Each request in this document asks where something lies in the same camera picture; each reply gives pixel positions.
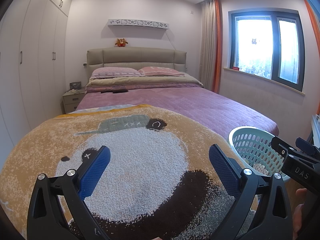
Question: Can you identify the white dotted small box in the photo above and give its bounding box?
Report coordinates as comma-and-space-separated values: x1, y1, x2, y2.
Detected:
253, 163, 269, 176

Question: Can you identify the person right hand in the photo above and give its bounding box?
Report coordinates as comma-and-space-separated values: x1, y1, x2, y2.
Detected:
292, 188, 308, 240

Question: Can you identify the green plastic laundry basket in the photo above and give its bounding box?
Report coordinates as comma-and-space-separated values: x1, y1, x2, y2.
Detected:
228, 126, 290, 182

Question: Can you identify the bed with purple cover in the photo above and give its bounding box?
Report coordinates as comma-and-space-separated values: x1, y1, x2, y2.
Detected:
77, 87, 279, 138

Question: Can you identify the dark framed window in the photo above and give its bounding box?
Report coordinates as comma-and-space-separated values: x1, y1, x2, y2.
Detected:
229, 10, 305, 92

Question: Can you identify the panda pattern round rug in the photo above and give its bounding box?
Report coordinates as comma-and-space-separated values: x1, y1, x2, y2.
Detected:
1, 105, 235, 239

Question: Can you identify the grey bedside table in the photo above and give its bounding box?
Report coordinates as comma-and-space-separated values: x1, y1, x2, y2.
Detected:
62, 89, 86, 114

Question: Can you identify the beige orange curtain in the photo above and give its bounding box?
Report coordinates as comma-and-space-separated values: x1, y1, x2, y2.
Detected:
199, 0, 222, 93

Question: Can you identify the right pink pillow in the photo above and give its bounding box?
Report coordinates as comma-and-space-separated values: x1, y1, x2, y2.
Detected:
139, 67, 184, 76

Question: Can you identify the pink pillow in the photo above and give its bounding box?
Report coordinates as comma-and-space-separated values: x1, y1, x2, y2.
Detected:
139, 67, 184, 76
91, 67, 145, 79

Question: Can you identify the left pink pillow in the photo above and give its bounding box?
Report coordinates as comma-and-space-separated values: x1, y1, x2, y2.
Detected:
91, 67, 145, 79

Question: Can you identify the folded beige blanket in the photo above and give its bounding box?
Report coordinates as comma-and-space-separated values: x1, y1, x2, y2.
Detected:
86, 74, 203, 93

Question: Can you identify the beige padded headboard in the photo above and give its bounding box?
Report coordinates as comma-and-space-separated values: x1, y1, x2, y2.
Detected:
85, 47, 187, 78

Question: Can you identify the white built-in wardrobe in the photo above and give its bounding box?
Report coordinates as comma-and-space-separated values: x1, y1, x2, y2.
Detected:
1, 0, 72, 162

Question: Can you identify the orange plush toy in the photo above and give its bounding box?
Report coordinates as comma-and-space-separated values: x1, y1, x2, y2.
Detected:
115, 38, 128, 47

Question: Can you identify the small picture frame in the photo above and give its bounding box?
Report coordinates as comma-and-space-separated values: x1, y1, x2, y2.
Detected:
69, 81, 82, 90

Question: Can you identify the white decorative wall shelf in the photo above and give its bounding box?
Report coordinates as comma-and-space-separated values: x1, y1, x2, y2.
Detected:
107, 18, 170, 29

